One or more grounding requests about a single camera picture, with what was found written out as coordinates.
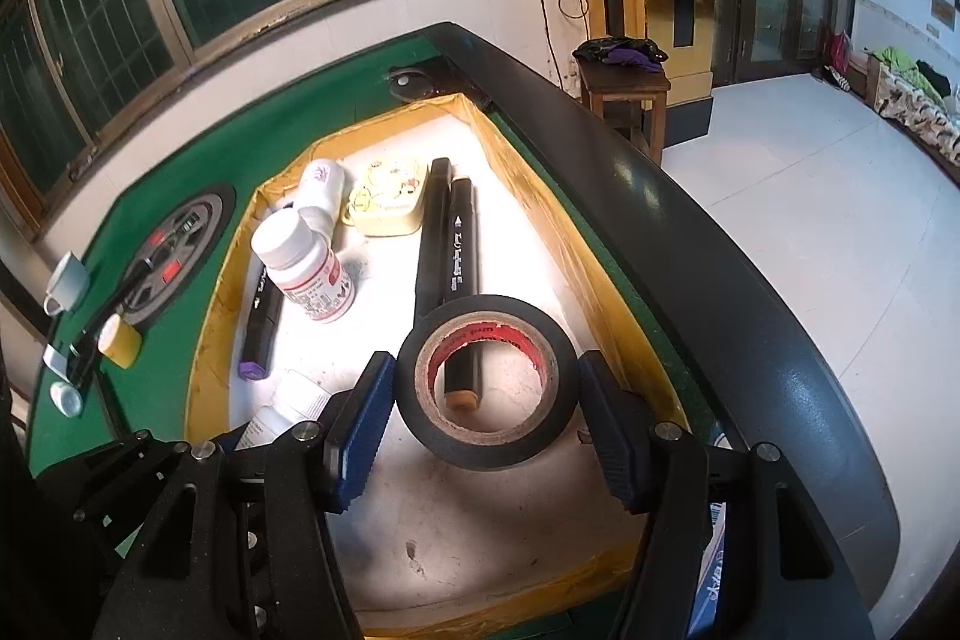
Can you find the bed with printed blanket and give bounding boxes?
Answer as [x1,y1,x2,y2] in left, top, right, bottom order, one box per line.
[862,44,960,185]

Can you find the black cloth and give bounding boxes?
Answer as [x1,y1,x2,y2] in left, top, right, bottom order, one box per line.
[913,59,955,100]

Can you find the small white plastic bottle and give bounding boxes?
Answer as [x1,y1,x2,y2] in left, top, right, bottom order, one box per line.
[238,368,332,453]

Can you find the green felt mahjong table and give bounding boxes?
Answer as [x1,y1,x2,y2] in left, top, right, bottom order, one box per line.
[22,21,901,640]

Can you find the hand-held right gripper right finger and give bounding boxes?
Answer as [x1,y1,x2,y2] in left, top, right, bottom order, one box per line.
[577,350,878,640]

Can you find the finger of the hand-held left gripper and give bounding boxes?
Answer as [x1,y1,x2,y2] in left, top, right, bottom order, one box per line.
[34,428,192,540]

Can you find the wooden stool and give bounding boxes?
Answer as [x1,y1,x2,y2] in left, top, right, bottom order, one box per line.
[577,56,674,167]

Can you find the white bottle red label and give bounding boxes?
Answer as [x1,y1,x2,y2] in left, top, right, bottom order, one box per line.
[250,211,355,324]

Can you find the black marker with white print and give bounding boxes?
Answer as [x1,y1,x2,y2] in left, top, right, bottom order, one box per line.
[441,177,482,414]

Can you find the red bag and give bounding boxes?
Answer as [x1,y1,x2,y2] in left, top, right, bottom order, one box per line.
[823,31,854,88]

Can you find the tall white plastic bottle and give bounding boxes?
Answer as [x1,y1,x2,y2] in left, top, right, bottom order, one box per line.
[295,158,347,244]

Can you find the black marker cream caps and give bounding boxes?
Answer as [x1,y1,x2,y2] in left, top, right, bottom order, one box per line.
[412,157,455,330]

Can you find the white mug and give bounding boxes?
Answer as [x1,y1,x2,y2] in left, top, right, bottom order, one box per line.
[43,250,91,317]

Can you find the yellow edged white tray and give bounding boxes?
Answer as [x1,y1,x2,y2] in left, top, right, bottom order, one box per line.
[184,92,695,637]

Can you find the small white block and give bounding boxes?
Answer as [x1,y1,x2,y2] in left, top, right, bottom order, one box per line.
[41,342,77,380]

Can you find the dark purple cloth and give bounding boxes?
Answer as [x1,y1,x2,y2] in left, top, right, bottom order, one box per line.
[571,35,670,73]

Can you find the white blue printed box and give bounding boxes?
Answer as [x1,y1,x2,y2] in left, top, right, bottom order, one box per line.
[694,434,730,640]

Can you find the black table corner recess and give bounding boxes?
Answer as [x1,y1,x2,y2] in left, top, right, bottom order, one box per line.
[385,64,455,103]

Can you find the green cloth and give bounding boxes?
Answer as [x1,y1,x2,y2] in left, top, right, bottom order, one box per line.
[872,44,922,80]

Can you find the pale yellow cartoon tin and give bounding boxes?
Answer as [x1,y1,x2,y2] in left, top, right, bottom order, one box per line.
[345,155,430,238]

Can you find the yellow round tin white label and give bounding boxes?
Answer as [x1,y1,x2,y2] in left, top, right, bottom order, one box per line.
[96,312,143,365]

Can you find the black tape roll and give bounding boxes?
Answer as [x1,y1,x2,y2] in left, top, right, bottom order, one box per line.
[395,293,580,470]

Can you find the black marker purple cap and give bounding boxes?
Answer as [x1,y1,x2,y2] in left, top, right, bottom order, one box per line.
[238,254,287,384]

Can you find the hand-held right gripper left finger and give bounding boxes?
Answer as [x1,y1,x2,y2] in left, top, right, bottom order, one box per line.
[90,350,397,640]

